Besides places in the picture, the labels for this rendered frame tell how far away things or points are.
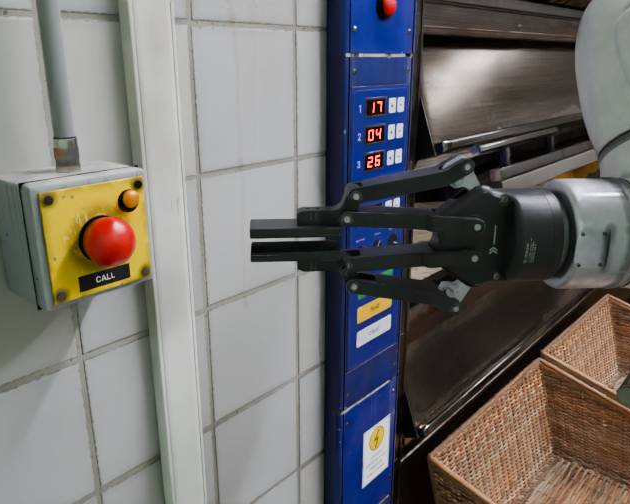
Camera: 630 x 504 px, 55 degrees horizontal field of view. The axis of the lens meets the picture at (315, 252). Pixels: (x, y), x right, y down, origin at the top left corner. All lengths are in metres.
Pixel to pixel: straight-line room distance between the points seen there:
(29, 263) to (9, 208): 0.04
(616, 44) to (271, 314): 0.48
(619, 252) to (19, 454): 0.54
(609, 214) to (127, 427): 0.50
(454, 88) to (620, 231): 0.63
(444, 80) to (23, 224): 0.75
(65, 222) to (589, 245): 0.39
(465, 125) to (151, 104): 0.63
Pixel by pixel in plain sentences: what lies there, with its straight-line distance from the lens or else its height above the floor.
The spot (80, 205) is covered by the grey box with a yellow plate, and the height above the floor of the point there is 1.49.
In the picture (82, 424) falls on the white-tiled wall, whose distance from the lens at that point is 0.65.
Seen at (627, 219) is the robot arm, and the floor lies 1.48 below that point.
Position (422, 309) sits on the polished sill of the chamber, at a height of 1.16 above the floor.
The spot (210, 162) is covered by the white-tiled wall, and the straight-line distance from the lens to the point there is 0.66.
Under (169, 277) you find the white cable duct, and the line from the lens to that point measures 0.63.
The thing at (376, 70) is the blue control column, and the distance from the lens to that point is 0.82.
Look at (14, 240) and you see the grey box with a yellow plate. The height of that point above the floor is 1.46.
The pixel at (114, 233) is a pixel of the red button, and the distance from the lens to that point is 0.48.
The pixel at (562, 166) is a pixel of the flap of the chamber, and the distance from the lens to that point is 1.16.
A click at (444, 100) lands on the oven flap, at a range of 1.05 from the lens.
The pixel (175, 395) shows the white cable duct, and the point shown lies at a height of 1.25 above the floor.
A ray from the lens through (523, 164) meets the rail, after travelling 1.00.
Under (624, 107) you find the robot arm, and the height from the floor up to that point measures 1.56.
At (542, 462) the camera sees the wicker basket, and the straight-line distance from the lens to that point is 1.74.
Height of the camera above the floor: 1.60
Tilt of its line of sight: 18 degrees down
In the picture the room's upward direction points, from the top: straight up
